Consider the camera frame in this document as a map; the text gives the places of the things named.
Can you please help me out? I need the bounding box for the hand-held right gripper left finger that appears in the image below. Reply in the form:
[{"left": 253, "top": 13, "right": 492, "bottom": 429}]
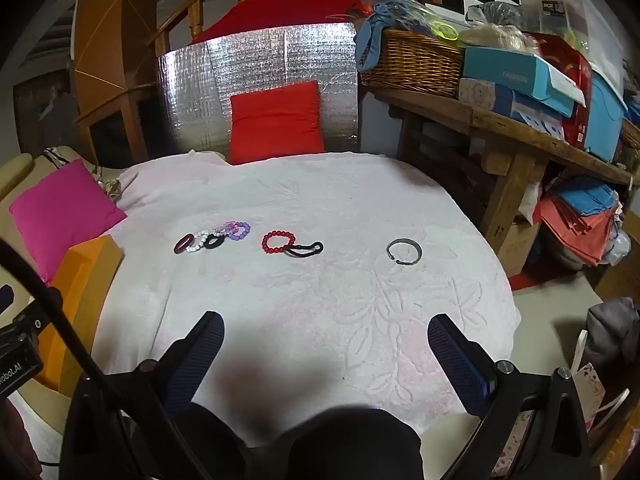
[{"left": 60, "top": 311, "right": 224, "bottom": 480}]

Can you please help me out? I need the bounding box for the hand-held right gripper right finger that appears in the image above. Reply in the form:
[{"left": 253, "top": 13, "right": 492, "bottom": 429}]
[{"left": 427, "top": 313, "right": 592, "bottom": 480}]

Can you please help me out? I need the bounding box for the red bead bracelet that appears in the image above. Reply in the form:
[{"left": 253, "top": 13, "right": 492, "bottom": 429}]
[{"left": 261, "top": 231, "right": 296, "bottom": 256}]

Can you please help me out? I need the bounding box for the grey bangle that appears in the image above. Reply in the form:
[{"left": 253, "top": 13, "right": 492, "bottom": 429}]
[{"left": 386, "top": 238, "right": 424, "bottom": 267}]

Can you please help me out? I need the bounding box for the long black hair tie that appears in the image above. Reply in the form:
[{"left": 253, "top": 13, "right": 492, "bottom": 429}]
[{"left": 284, "top": 241, "right": 325, "bottom": 259}]

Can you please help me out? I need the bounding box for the orange block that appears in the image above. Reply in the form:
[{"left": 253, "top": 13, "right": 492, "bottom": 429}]
[{"left": 35, "top": 234, "right": 125, "bottom": 396}]

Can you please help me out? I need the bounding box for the cardboard box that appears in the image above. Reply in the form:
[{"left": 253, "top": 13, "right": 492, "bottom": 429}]
[{"left": 499, "top": 220, "right": 542, "bottom": 277}]

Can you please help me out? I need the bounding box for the floral paper bag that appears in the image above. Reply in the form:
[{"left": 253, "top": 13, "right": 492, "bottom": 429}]
[{"left": 570, "top": 329, "right": 632, "bottom": 433}]

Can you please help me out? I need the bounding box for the pink pillow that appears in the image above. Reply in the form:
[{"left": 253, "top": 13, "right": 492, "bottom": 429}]
[{"left": 9, "top": 158, "right": 128, "bottom": 286}]

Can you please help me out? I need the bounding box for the grey cloth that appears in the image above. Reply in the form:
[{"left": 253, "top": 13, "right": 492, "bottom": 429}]
[{"left": 584, "top": 297, "right": 640, "bottom": 367}]

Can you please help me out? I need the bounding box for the stack of red blue bags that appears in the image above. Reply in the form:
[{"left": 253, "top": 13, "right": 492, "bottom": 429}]
[{"left": 539, "top": 180, "right": 627, "bottom": 267}]

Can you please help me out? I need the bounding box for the beige sofa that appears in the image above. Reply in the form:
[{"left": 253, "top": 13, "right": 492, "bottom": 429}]
[{"left": 0, "top": 147, "right": 121, "bottom": 221}]

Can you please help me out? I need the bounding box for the white embossed blanket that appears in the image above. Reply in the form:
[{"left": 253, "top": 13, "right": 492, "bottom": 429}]
[{"left": 92, "top": 152, "right": 523, "bottom": 448}]

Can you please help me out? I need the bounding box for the red pillow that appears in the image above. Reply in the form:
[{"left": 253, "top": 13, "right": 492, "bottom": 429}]
[{"left": 229, "top": 80, "right": 326, "bottom": 166}]

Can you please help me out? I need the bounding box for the wooden bench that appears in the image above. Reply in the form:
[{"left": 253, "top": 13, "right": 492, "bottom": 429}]
[{"left": 369, "top": 85, "right": 640, "bottom": 273}]

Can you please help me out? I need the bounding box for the silver insulation sheet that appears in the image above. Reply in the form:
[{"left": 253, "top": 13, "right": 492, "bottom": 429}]
[{"left": 157, "top": 22, "right": 361, "bottom": 156}]

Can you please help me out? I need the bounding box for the white patterned box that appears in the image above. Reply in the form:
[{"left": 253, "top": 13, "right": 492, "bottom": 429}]
[{"left": 457, "top": 77, "right": 516, "bottom": 117}]

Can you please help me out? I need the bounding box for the large blue box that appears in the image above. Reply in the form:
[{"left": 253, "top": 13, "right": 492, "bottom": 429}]
[{"left": 584, "top": 67, "right": 629, "bottom": 162}]

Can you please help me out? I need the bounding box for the teal shoe box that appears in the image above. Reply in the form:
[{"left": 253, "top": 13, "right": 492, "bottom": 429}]
[{"left": 462, "top": 46, "right": 586, "bottom": 117}]

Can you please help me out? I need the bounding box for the wicker basket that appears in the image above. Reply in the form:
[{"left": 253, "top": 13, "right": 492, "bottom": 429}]
[{"left": 360, "top": 29, "right": 466, "bottom": 99}]

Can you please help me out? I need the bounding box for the red gift bag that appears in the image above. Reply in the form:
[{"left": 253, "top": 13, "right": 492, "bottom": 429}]
[{"left": 527, "top": 32, "right": 594, "bottom": 152}]

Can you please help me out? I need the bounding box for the wooden round board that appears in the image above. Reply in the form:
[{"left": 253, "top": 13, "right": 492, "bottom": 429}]
[{"left": 70, "top": 0, "right": 161, "bottom": 161}]

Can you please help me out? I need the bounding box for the blue cloth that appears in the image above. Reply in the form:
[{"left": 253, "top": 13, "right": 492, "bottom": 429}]
[{"left": 355, "top": 2, "right": 401, "bottom": 71}]

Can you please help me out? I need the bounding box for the large red cloth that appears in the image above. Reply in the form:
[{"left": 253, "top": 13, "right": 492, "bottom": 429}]
[{"left": 192, "top": 0, "right": 378, "bottom": 43}]

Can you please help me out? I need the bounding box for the clear plastic bag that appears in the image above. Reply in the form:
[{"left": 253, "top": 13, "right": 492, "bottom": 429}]
[{"left": 357, "top": 0, "right": 451, "bottom": 28}]

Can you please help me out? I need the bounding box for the white paper bag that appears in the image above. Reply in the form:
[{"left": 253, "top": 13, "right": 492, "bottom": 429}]
[{"left": 517, "top": 0, "right": 583, "bottom": 36}]

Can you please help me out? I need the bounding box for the black cable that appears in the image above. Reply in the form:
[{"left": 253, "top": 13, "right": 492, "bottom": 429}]
[{"left": 0, "top": 236, "right": 211, "bottom": 480}]

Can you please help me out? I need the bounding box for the neon yellow ring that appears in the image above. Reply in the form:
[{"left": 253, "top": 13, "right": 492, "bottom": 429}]
[{"left": 430, "top": 20, "right": 460, "bottom": 43}]

